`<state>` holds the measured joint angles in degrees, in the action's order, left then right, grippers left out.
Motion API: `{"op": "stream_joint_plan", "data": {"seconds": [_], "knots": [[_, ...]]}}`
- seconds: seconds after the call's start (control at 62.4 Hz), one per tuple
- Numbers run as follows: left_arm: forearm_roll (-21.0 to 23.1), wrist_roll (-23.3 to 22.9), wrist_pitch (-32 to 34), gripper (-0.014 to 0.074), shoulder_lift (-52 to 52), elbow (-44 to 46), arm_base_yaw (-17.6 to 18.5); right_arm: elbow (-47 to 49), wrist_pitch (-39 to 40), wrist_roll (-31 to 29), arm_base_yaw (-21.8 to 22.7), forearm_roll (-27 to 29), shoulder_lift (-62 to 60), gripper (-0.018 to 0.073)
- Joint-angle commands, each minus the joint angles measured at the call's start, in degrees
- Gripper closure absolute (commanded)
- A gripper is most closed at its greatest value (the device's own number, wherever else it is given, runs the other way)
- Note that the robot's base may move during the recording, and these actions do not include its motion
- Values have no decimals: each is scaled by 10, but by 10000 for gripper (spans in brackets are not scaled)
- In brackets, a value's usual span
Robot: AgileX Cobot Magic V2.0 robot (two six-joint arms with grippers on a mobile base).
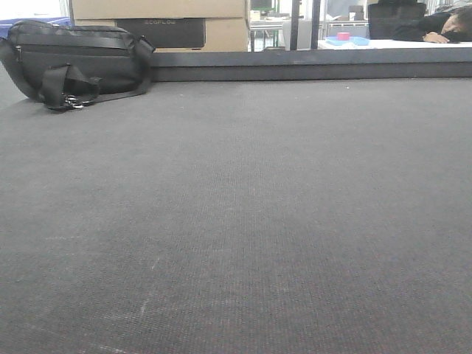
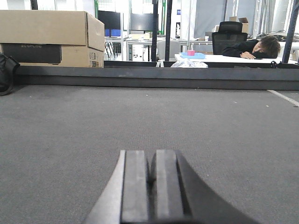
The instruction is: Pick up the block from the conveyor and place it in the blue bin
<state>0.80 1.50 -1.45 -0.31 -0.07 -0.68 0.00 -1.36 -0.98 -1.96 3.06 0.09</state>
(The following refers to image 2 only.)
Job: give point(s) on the large cardboard box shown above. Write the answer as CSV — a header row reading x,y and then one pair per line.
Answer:
x,y
52,38

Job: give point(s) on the dark platform edge rail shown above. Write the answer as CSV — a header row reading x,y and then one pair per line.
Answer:
x,y
224,76

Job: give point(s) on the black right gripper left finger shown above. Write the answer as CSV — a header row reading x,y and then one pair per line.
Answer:
x,y
124,200

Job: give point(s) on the black vertical post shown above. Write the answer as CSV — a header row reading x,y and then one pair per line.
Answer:
x,y
168,30
155,30

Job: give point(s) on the black office chair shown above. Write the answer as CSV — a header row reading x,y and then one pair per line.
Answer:
x,y
228,34

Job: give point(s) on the dark blue frame post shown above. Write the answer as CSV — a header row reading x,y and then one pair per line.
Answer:
x,y
291,31

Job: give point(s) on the crumpled clear plastic bag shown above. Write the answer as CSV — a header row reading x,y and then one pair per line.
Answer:
x,y
187,63

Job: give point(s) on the white table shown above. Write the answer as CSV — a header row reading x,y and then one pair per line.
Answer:
x,y
226,59

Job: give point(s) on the small background cardboard box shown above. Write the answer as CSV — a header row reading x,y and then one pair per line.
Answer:
x,y
244,21

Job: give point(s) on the black shoulder bag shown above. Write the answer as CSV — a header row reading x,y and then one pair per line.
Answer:
x,y
8,67

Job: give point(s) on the black computer monitor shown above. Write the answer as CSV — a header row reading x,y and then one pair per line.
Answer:
x,y
112,20
141,22

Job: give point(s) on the grey chair back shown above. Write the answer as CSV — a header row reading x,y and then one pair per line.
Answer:
x,y
174,49

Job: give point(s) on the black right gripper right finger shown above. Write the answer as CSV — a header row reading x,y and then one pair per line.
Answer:
x,y
182,197

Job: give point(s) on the sleeping person in black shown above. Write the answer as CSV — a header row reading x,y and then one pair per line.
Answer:
x,y
267,47

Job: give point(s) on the pink tape roll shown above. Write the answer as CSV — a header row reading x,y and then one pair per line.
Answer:
x,y
191,53

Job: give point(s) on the light blue tray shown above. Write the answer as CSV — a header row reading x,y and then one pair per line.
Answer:
x,y
195,56

